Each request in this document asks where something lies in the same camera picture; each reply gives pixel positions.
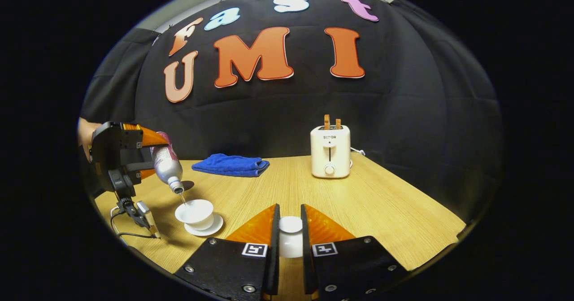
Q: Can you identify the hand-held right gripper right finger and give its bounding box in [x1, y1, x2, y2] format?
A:
[300, 204, 409, 301]

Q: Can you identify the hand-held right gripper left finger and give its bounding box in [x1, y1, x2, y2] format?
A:
[174, 204, 281, 301]

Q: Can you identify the white teacup lid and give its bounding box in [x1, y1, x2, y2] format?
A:
[279, 216, 304, 259]

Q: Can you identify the silver water bottle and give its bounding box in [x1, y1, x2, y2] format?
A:
[150, 132, 185, 194]

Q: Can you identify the white teacup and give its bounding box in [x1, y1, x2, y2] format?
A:
[175, 199, 215, 231]

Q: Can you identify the white saucer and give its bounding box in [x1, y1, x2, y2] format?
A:
[184, 212, 224, 237]

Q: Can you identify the blue folded towel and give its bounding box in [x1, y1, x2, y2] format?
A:
[191, 153, 270, 178]

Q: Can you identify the white toaster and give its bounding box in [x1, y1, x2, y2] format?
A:
[310, 125, 351, 179]

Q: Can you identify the black backdrop cloth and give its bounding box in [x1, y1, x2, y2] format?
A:
[80, 0, 503, 223]

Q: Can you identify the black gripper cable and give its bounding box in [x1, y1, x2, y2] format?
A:
[110, 207, 157, 240]

